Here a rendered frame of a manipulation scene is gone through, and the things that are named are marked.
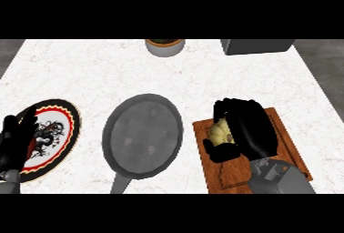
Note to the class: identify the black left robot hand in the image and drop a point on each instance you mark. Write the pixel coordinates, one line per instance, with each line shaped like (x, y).
(13, 142)

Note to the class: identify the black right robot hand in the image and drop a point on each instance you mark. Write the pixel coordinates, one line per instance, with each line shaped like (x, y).
(252, 127)

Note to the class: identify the pale yellow squash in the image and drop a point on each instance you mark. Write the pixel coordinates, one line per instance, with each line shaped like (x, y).
(220, 133)

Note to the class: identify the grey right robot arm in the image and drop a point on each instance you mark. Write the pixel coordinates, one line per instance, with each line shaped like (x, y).
(277, 177)

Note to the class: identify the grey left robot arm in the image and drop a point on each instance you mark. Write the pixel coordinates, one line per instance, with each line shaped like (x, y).
(9, 182)

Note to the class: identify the brown wooden cutting board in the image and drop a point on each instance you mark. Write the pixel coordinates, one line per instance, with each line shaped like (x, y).
(232, 173)

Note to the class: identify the grey frying pan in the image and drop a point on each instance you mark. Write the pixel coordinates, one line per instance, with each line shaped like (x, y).
(143, 136)

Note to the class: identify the black red patterned plate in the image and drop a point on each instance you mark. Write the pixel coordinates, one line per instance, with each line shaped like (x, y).
(53, 136)

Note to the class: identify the dark grey box appliance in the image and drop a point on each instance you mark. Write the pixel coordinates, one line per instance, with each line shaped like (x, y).
(257, 46)

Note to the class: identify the grey pot with plant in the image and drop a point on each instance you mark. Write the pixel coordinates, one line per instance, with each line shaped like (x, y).
(164, 47)

